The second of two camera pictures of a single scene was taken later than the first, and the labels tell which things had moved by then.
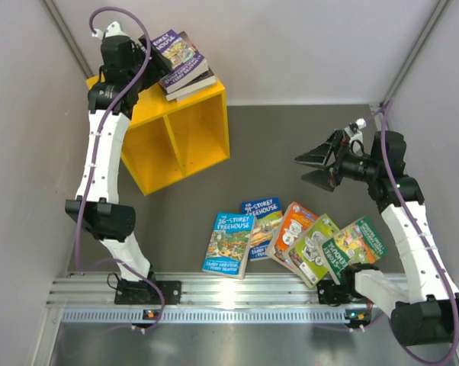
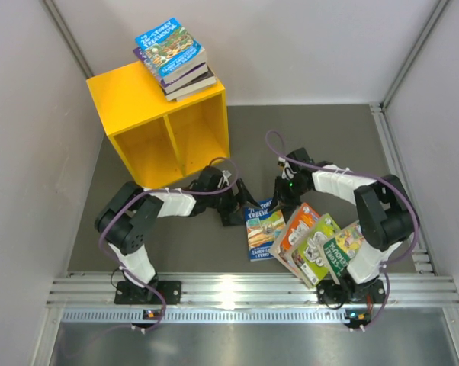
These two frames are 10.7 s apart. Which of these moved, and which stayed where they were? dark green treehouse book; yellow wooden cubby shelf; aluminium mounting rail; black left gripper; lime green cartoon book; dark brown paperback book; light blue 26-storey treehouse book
Moved: black left gripper; light blue 26-storey treehouse book
Stayed: lime green cartoon book; yellow wooden cubby shelf; aluminium mounting rail; dark green treehouse book; dark brown paperback book
